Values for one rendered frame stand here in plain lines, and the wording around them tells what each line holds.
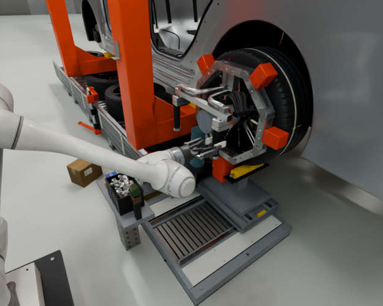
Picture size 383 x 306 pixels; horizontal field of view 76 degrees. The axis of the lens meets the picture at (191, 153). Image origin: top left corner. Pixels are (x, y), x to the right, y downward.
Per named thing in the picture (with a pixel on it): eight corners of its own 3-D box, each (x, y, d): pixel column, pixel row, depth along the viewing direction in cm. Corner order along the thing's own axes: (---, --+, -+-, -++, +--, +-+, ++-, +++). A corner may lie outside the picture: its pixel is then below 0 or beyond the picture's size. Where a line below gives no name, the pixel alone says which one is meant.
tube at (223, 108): (254, 105, 115) (258, 82, 110) (224, 114, 106) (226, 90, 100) (228, 93, 127) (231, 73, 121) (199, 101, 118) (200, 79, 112)
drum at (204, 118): (240, 129, 137) (244, 105, 129) (211, 139, 127) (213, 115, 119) (224, 119, 147) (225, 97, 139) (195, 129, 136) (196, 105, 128)
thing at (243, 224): (276, 212, 179) (279, 202, 173) (242, 235, 161) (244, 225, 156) (230, 176, 212) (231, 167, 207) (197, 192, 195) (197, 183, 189)
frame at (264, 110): (261, 175, 135) (284, 77, 105) (253, 180, 132) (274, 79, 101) (201, 135, 171) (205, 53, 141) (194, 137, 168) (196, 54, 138)
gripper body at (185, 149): (174, 158, 110) (191, 152, 114) (185, 167, 104) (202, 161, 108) (174, 144, 105) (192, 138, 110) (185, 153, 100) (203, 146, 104)
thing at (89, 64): (122, 70, 326) (118, 42, 307) (81, 75, 300) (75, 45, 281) (117, 67, 337) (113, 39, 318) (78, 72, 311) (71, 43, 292)
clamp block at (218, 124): (233, 127, 113) (234, 116, 110) (217, 132, 108) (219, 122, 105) (225, 123, 116) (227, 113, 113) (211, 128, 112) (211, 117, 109)
